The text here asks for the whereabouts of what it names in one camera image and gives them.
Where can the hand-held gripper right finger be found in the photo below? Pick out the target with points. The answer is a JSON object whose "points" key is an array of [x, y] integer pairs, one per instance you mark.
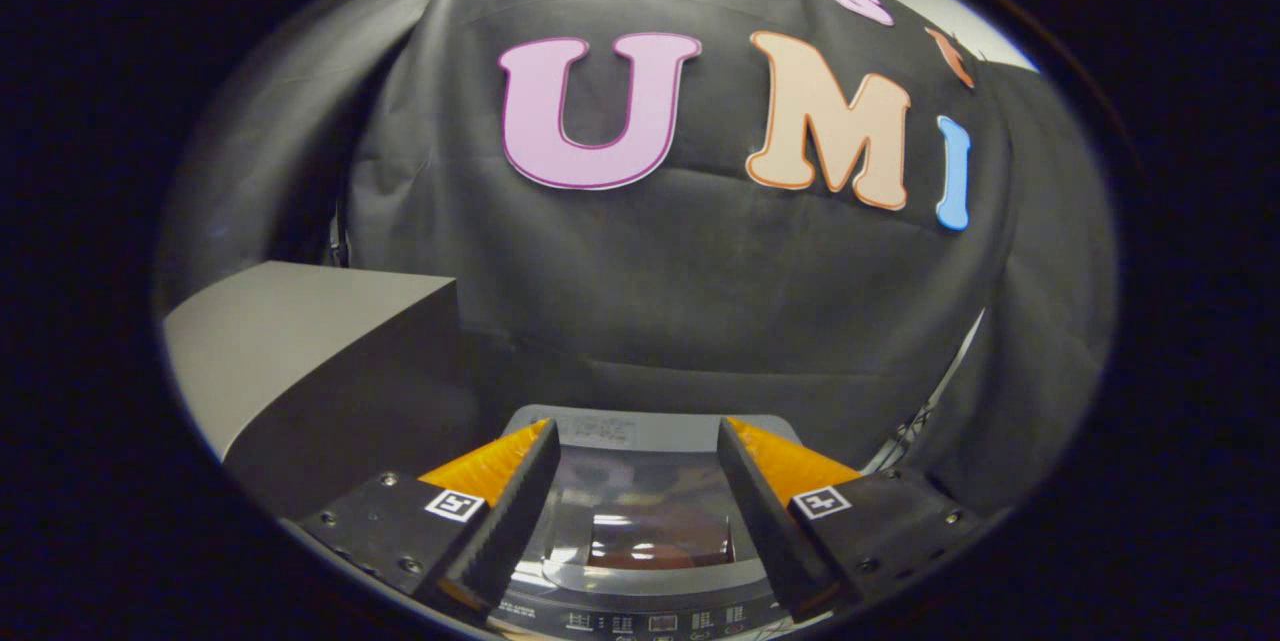
{"points": [[770, 521]]}

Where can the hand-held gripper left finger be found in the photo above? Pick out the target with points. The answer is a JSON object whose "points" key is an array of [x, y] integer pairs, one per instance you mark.
{"points": [[500, 521]]}

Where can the grey washing machine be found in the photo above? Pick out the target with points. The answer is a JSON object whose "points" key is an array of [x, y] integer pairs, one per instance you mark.
{"points": [[640, 611]]}

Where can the black backdrop cloth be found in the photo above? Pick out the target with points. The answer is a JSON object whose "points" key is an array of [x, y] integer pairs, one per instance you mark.
{"points": [[680, 301]]}

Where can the dark cabinet with beige door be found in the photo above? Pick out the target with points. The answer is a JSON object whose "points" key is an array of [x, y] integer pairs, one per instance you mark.
{"points": [[300, 341]]}

